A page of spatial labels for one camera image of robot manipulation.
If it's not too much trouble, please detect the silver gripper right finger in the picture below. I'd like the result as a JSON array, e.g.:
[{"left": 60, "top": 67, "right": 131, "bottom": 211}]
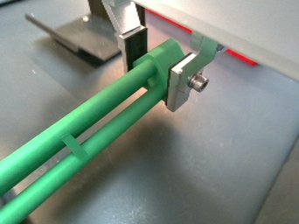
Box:
[{"left": 165, "top": 31, "right": 224, "bottom": 111}]

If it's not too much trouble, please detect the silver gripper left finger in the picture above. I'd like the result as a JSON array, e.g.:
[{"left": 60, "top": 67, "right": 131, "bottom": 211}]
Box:
[{"left": 101, "top": 0, "right": 147, "bottom": 72}]

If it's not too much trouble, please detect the green three-prong object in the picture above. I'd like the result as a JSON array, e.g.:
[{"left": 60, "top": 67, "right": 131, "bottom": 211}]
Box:
[{"left": 0, "top": 39, "right": 183, "bottom": 224}]

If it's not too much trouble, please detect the black curved fixture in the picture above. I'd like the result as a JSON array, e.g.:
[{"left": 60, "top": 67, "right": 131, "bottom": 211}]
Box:
[{"left": 25, "top": 0, "right": 120, "bottom": 61}]

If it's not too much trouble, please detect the red shape-sorter block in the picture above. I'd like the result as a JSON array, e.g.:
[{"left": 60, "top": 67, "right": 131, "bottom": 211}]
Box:
[{"left": 144, "top": 8, "right": 259, "bottom": 67}]

